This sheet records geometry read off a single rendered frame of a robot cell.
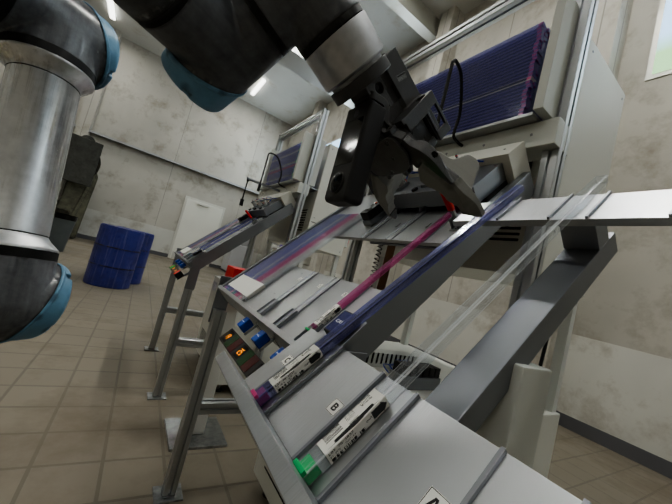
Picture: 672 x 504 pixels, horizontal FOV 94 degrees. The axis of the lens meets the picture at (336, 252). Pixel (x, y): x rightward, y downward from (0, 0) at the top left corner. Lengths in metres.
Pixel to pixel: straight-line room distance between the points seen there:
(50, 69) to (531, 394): 0.74
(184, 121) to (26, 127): 11.73
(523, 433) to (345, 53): 0.41
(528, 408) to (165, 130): 12.07
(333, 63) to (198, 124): 12.04
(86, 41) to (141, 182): 11.19
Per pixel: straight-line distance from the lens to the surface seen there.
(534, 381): 0.39
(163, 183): 11.87
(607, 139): 1.41
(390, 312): 0.58
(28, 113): 0.64
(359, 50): 0.36
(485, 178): 0.85
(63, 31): 0.68
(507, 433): 0.38
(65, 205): 10.75
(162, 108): 12.36
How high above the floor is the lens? 0.87
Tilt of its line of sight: 4 degrees up
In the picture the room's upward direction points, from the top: 15 degrees clockwise
